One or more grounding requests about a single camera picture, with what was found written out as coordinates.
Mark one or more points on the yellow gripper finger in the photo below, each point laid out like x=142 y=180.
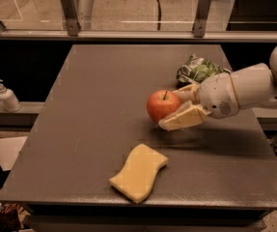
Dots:
x=187 y=93
x=187 y=115

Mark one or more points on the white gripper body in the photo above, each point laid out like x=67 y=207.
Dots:
x=217 y=95

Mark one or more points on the red apple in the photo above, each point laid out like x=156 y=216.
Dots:
x=162 y=103

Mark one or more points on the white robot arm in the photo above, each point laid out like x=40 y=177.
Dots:
x=255 y=86

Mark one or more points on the yellow sponge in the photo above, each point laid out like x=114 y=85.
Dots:
x=137 y=177

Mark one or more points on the green chip bag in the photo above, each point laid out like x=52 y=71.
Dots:
x=197 y=69

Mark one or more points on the white pipe behind glass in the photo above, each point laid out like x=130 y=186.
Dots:
x=81 y=0

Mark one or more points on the white pump bottle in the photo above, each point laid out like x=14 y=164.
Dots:
x=8 y=98

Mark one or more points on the grey metal bracket right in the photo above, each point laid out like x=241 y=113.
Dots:
x=201 y=18

